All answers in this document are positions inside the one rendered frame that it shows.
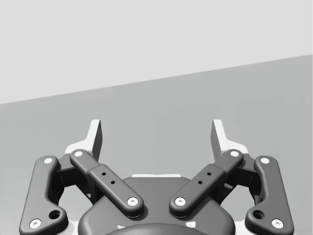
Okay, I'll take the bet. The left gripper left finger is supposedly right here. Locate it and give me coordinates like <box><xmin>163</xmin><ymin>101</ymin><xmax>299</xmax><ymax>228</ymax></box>
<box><xmin>19</xmin><ymin>119</ymin><xmax>144</xmax><ymax>235</ymax></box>

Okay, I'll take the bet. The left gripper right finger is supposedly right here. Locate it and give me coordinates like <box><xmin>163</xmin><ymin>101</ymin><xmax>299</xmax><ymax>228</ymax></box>
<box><xmin>169</xmin><ymin>119</ymin><xmax>295</xmax><ymax>235</ymax></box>

